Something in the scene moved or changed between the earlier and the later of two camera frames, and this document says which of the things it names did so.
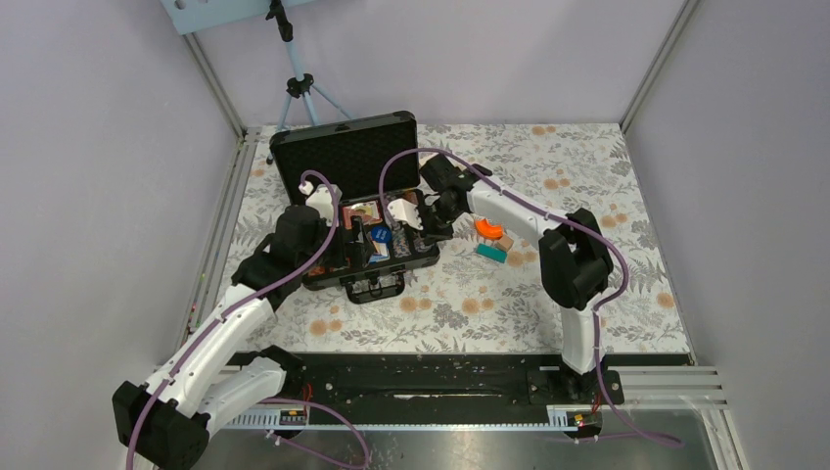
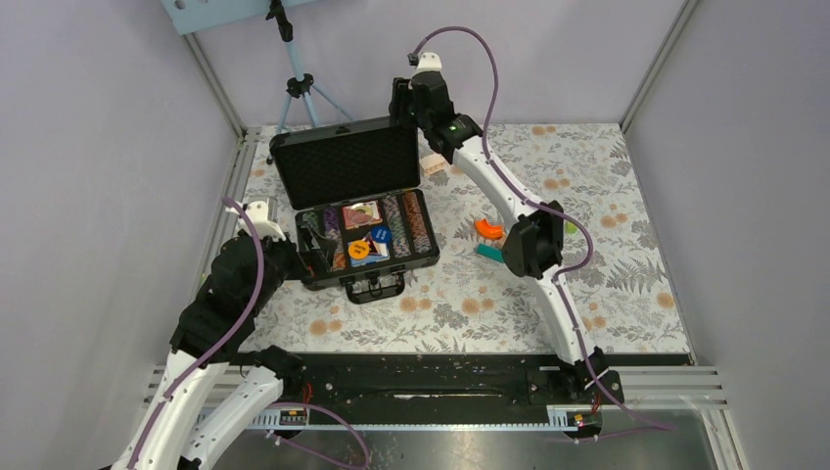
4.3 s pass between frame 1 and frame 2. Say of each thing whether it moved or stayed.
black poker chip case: stayed
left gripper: moved
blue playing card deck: stayed
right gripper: moved
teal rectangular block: stayed
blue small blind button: stayed
